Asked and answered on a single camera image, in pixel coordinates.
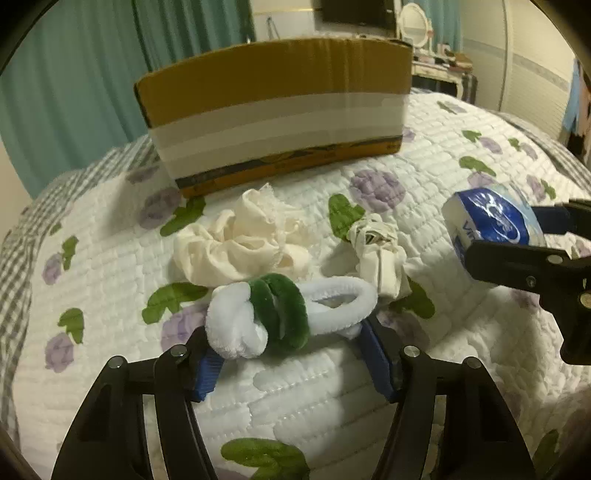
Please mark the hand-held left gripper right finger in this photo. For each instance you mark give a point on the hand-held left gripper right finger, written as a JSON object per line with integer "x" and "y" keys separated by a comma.
{"x": 376, "y": 364}

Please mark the cardboard box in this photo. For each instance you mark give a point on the cardboard box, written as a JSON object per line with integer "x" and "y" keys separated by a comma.
{"x": 277, "y": 115}

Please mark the white dressing table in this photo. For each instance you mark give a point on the white dressing table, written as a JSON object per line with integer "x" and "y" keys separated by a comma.
{"x": 438, "y": 76}

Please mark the blue tissue pack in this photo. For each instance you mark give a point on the blue tissue pack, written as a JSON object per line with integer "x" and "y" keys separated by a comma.
{"x": 489, "y": 221}

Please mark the teal curtain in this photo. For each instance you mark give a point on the teal curtain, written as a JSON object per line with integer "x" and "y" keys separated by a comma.
{"x": 83, "y": 69}

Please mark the white vanity mirror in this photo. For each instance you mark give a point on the white vanity mirror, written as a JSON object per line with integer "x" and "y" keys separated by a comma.
{"x": 414, "y": 23}

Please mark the cream lace cloth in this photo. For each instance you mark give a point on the cream lace cloth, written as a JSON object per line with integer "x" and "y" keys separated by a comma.
{"x": 240, "y": 244}

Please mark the white wardrobe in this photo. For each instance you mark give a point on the white wardrobe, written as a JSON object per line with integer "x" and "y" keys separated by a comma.
{"x": 521, "y": 60}

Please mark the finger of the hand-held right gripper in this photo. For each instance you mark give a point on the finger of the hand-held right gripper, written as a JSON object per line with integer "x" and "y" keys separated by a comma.
{"x": 551, "y": 218}
{"x": 503, "y": 265}

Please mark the white patterned cloth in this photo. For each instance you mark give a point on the white patterned cloth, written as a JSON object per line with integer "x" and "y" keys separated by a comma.
{"x": 381, "y": 258}

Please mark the hanging clothes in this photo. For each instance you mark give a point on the hanging clothes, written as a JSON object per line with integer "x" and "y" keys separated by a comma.
{"x": 577, "y": 115}

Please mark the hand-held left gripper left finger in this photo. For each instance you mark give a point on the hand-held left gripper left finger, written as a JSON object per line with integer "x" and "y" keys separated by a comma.
{"x": 207, "y": 374}

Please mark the white floral quilted blanket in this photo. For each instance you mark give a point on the white floral quilted blanket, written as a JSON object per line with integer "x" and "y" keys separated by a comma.
{"x": 115, "y": 258}

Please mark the black television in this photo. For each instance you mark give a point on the black television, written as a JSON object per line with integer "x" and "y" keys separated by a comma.
{"x": 358, "y": 14}

